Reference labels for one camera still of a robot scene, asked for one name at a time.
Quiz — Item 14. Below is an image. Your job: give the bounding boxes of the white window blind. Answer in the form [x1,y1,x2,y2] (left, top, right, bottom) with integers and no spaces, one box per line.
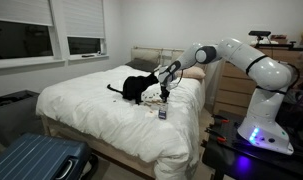
[0,0,53,26]
[62,0,105,38]

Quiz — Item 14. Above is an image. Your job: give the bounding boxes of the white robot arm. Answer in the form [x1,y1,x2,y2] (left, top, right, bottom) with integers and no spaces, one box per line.
[158,38,294,155]

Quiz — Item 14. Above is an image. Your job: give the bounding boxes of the blue hard suitcase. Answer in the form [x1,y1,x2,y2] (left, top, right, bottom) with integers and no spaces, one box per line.
[0,133,98,180]

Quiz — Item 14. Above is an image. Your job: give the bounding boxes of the dark grey pillow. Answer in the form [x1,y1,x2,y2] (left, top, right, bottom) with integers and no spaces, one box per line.
[127,59,159,72]

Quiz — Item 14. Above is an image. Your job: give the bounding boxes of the black clamp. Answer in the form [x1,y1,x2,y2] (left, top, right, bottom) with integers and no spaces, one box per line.
[205,127,227,142]

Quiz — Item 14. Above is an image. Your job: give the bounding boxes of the white quilted duvet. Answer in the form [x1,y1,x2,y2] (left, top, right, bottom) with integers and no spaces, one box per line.
[35,64,206,180]

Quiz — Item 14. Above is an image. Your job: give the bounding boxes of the camera on dresser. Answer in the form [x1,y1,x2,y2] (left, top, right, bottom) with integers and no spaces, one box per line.
[248,31,271,37]

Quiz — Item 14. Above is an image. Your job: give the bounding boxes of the dark grey ottoman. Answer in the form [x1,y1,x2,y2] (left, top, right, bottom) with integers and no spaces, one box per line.
[0,90,44,147]

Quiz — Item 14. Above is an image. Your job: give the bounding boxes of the wooden dresser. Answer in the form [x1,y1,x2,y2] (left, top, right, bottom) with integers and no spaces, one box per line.
[213,47,303,115]

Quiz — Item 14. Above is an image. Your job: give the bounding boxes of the black cat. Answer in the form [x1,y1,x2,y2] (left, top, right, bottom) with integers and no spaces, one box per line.
[107,73,158,104]

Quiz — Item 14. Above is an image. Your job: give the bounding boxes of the orange handled clamp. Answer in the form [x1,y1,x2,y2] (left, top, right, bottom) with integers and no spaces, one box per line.
[211,114,230,123]

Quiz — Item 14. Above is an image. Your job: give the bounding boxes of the black robot table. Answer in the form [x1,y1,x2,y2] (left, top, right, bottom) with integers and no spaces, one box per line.
[202,111,303,180]

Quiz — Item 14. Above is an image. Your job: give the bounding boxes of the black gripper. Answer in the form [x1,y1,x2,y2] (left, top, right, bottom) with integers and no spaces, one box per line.
[160,86,170,102]

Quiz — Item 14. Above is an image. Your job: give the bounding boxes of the pink pillow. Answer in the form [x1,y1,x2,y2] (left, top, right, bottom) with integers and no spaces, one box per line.
[175,66,205,80]

